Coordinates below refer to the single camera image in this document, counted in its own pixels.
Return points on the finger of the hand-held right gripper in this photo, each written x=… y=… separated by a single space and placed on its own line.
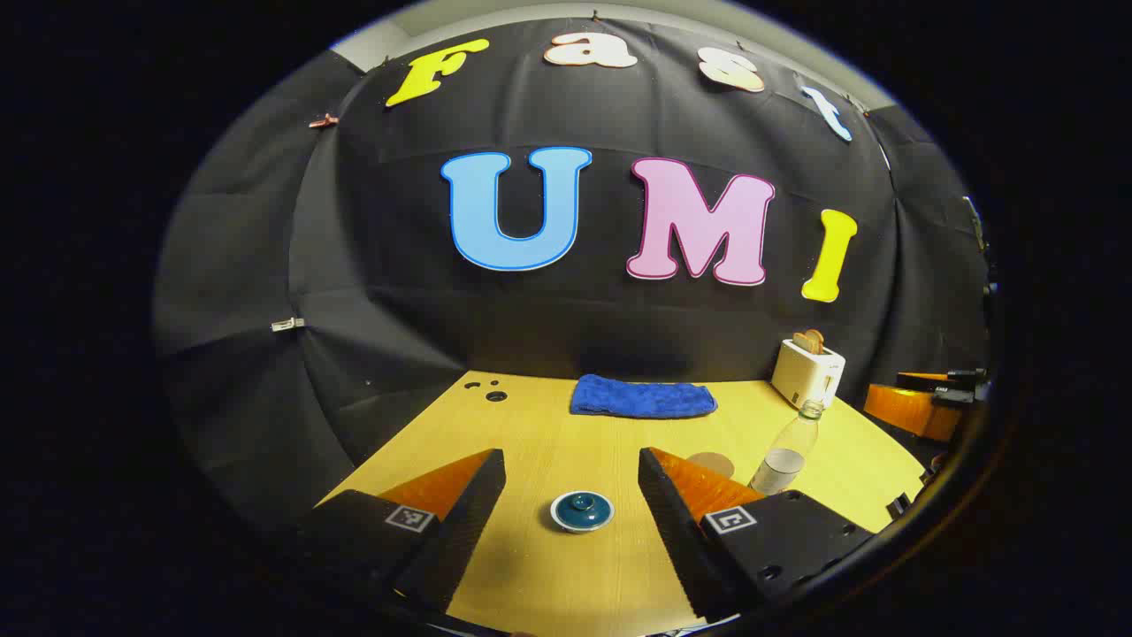
x=924 y=381
x=911 y=411

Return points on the red metal clip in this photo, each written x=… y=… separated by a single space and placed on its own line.
x=324 y=120

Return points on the silver metal clip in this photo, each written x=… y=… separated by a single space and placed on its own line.
x=287 y=325

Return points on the round brown coaster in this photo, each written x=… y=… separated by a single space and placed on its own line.
x=715 y=464

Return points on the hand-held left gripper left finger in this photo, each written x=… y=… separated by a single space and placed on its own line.
x=473 y=504

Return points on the toast slice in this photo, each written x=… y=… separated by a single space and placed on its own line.
x=809 y=341

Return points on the white toaster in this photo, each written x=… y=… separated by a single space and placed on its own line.
x=803 y=376

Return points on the blue towel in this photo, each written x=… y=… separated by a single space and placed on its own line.
x=641 y=396

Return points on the black backdrop cloth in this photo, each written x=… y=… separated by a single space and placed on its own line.
x=398 y=292

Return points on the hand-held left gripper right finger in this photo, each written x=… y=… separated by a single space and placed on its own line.
x=668 y=513

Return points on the clear plastic water bottle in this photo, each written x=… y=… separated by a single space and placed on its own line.
x=783 y=464

